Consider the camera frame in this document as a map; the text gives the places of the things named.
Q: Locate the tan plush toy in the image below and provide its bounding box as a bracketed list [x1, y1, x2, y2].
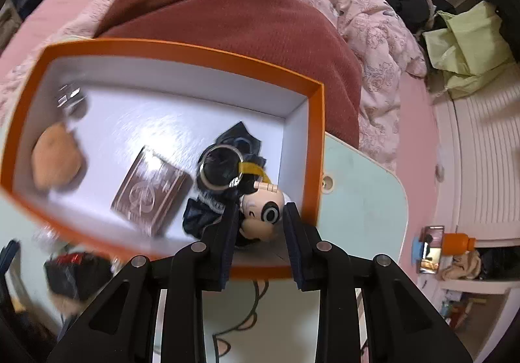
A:
[32, 122, 86, 191]

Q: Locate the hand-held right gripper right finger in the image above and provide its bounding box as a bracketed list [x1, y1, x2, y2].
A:
[284, 202, 474, 363]

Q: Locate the orange cardboard box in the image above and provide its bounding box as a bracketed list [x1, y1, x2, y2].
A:
[0, 38, 326, 280]

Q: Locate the light green cloth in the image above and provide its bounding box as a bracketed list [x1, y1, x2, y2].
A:
[422, 1, 516, 99]

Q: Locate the dark red pillow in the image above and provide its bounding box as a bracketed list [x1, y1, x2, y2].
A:
[97, 0, 362, 140]

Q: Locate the cream cloth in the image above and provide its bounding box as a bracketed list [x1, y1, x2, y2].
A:
[436, 251, 482, 281]

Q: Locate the brown card box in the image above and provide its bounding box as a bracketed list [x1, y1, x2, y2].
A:
[110, 146, 193, 237]

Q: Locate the white slatted panel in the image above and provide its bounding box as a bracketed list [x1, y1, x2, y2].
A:
[435, 62, 520, 242]

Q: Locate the pink floral quilt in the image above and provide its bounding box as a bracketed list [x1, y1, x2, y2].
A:
[0, 0, 427, 172]

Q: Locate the cartoon figure keychain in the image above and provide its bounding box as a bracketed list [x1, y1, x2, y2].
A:
[197, 145, 291, 250]

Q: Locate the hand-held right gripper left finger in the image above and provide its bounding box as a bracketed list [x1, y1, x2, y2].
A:
[46, 202, 240, 363]

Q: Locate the smartphone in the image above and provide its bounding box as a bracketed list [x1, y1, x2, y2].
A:
[418, 226, 445, 275]

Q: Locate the orange bottle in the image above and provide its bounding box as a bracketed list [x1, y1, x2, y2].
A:
[443, 234, 477, 255]

